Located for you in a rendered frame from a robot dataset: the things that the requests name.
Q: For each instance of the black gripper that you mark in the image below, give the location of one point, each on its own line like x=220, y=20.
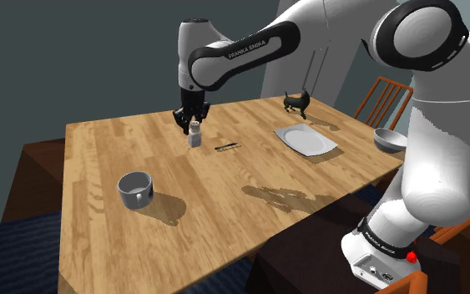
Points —
x=192, y=99

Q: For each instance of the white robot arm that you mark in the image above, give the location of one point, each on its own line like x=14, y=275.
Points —
x=438, y=134

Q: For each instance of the small white bottle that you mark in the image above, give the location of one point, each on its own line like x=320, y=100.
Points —
x=194, y=136

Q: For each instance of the black pen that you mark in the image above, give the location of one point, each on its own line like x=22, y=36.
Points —
x=226, y=146

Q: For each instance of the light wooden table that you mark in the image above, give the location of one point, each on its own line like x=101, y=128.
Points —
x=218, y=203

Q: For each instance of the grey mug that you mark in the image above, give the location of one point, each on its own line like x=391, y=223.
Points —
x=135, y=191

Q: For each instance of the black animal figure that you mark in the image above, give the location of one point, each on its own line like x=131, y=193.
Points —
x=295, y=101

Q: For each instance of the white square plate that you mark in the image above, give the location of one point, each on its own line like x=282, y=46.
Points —
x=304, y=140

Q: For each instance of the dark brown cabinet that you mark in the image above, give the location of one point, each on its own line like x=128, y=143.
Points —
x=35, y=179

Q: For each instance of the dark robot stand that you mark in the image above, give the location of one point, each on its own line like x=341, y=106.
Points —
x=308, y=252

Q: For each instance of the wooden slat-back chair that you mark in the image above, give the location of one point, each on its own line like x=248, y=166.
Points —
x=381, y=101

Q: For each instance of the grey bowl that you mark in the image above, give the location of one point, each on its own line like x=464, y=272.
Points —
x=387, y=140

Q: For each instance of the dark blue rug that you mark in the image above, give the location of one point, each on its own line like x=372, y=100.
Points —
x=15, y=256

